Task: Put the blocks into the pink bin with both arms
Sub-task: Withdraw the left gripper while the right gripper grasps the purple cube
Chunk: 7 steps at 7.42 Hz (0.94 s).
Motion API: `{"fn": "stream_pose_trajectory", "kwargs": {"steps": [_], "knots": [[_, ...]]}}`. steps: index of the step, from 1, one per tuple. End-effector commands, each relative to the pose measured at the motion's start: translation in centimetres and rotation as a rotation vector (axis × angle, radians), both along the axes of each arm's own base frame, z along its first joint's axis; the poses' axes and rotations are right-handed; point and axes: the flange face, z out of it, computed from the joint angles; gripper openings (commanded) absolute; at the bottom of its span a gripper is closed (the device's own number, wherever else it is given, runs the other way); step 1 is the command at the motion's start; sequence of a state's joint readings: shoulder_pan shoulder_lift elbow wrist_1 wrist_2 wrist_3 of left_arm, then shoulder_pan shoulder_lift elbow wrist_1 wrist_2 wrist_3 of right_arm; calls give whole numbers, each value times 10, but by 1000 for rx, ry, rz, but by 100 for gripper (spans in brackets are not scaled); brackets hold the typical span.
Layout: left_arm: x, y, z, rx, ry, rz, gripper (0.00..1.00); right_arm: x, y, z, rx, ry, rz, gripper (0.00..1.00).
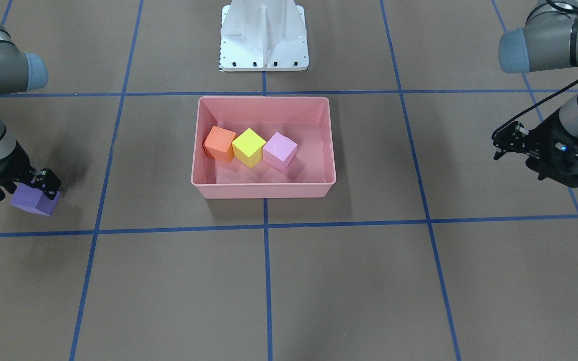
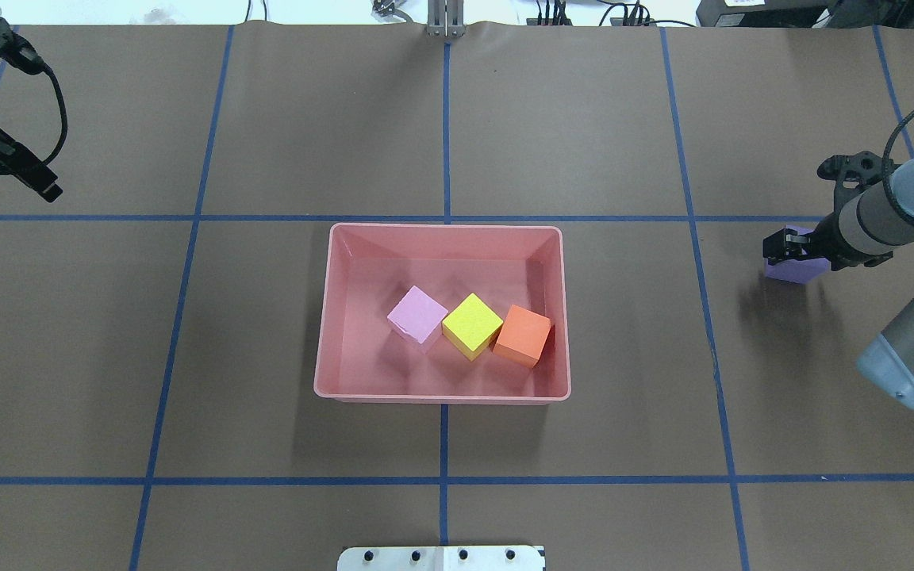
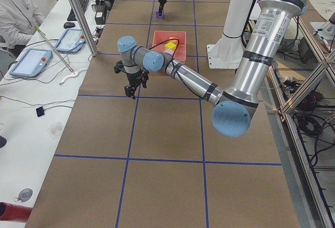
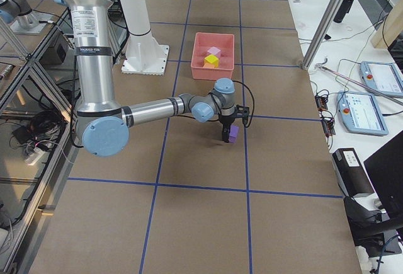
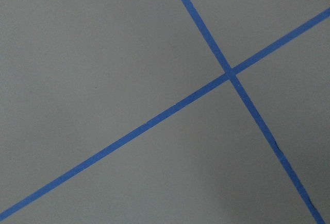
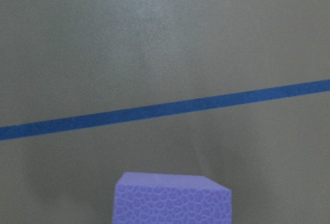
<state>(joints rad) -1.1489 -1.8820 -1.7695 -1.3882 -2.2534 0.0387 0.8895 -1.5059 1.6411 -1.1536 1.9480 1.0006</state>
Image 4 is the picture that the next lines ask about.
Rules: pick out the aluminium truss frame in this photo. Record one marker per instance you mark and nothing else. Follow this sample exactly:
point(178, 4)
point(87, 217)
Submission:
point(36, 153)

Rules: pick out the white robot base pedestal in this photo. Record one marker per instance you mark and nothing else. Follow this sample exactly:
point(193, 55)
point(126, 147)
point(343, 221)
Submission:
point(143, 54)

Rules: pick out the far blue teach pendant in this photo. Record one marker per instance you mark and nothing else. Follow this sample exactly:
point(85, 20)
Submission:
point(383, 77)

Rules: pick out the blue teach pendant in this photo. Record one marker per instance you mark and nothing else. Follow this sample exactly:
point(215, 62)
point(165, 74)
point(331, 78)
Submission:
point(360, 113)
point(383, 77)

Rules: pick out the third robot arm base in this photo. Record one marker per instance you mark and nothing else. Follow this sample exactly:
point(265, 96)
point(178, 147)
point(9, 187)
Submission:
point(22, 18)

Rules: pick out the near blue teach pendant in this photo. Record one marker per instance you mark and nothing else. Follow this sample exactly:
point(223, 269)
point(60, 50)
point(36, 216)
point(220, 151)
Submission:
point(360, 113)

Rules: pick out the black monitor with stand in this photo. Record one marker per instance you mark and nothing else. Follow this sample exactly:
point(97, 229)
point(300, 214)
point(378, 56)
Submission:
point(377, 231)

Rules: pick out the black water bottle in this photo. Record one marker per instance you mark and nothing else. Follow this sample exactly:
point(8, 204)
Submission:
point(343, 10)

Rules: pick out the aluminium frame post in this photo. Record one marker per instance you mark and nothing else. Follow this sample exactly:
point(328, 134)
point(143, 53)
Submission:
point(319, 35)

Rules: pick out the pink plastic bin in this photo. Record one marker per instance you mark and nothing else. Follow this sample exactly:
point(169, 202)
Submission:
point(203, 41)

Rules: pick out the yellow foam block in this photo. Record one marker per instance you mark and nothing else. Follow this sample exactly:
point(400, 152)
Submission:
point(212, 59)

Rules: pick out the orange foam block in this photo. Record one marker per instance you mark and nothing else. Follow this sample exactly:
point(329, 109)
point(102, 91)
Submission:
point(208, 66)

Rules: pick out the purple foam block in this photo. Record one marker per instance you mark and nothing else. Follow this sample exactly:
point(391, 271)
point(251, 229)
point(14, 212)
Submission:
point(233, 134)

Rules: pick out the light pink foam block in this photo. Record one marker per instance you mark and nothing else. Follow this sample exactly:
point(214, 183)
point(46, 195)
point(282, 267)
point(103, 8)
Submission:
point(214, 51)

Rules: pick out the black box white label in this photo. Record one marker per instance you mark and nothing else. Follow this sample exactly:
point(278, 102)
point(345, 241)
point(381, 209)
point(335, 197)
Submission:
point(351, 174)

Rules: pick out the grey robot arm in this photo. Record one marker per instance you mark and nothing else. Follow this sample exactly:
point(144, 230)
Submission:
point(114, 100)

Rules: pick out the small circuit board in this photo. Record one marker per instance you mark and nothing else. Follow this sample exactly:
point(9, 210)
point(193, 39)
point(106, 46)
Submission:
point(321, 102)
point(328, 126)

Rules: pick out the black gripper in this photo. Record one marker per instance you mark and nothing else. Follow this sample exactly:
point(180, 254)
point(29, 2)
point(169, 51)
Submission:
point(225, 121)

